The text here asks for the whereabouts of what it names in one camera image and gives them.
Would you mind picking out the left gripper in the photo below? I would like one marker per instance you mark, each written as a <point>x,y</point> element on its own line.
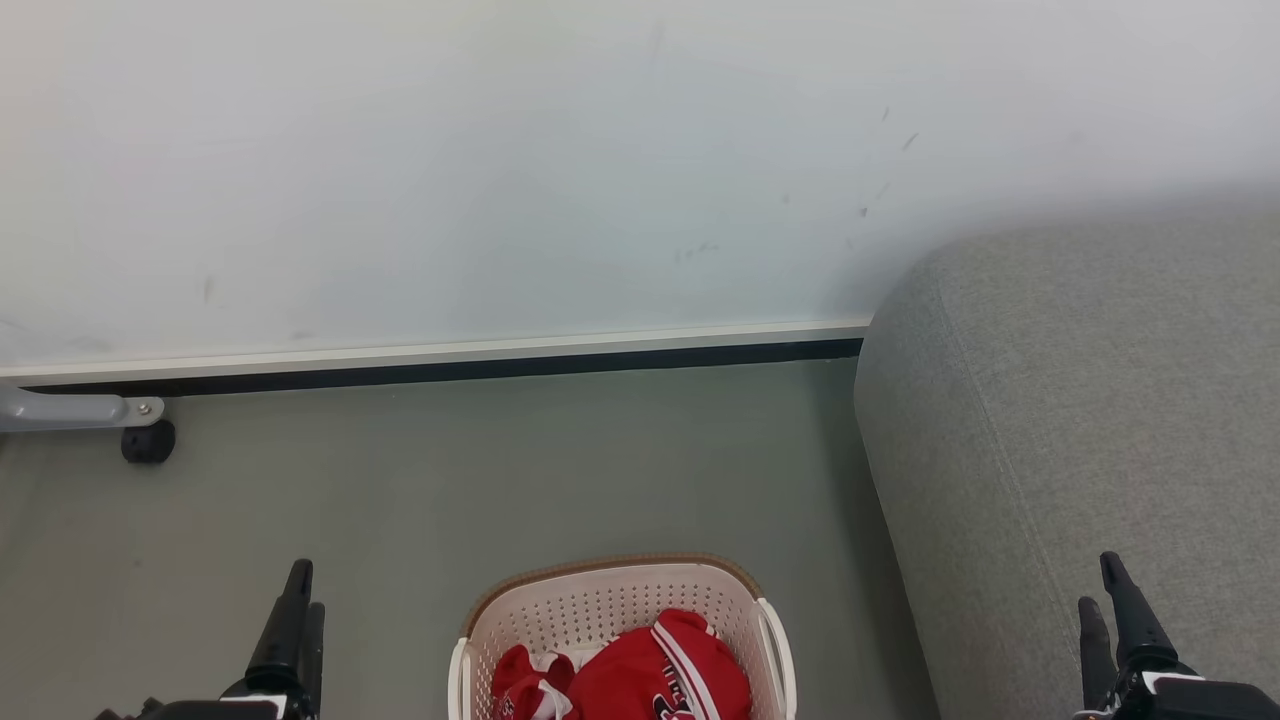
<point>200,710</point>

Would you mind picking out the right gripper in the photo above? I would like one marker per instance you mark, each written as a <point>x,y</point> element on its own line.
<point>1190,698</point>

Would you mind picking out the red jersey with black print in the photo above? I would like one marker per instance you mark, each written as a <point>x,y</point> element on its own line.
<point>650,675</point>

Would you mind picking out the grey fabric sofa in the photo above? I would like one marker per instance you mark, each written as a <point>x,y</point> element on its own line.
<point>1080,450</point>

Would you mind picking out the small red garment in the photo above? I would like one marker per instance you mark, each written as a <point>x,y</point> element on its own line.
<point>522,680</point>

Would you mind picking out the black caster wheel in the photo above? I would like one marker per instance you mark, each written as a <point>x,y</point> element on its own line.
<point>148,441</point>

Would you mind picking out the white perforated laundry basket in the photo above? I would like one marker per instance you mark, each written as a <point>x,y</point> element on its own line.
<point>600,605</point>

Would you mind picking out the white and black baseboard strip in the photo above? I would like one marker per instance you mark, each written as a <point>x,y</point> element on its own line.
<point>430,362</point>

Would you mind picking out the grey metal frame leg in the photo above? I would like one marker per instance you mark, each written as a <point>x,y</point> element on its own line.
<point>60,408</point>

